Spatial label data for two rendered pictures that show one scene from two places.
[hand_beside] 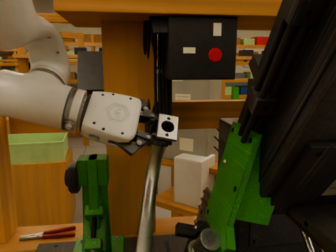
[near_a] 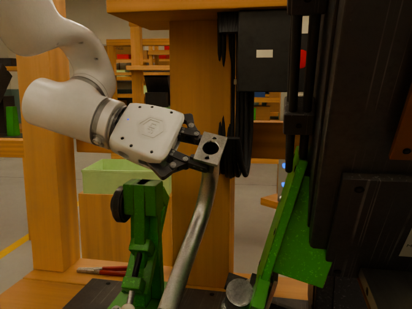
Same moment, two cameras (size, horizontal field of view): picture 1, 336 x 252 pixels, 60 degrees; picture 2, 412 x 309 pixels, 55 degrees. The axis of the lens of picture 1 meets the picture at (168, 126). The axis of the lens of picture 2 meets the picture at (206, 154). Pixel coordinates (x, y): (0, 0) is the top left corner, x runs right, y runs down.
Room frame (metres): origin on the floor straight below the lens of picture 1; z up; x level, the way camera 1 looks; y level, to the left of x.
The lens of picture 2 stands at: (-0.02, -0.19, 1.36)
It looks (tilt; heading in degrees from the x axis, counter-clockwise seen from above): 10 degrees down; 19
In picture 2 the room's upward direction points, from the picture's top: straight up
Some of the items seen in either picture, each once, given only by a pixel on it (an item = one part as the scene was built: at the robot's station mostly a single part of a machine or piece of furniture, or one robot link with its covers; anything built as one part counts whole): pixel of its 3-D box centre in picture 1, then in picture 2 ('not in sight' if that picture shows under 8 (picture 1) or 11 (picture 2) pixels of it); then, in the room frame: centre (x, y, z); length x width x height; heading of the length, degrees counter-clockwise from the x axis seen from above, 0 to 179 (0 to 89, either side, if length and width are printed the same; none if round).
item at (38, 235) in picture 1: (48, 234); (106, 270); (0.80, 0.36, 0.89); 0.16 x 0.05 x 0.01; 105
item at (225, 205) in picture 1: (245, 179); (301, 223); (0.52, -0.15, 1.17); 0.13 x 0.12 x 0.20; 97
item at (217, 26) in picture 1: (197, 50); (283, 53); (0.79, -0.08, 1.42); 0.17 x 0.12 x 0.15; 97
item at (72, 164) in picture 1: (72, 177); (120, 203); (0.66, 0.23, 1.12); 0.07 x 0.03 x 0.08; 7
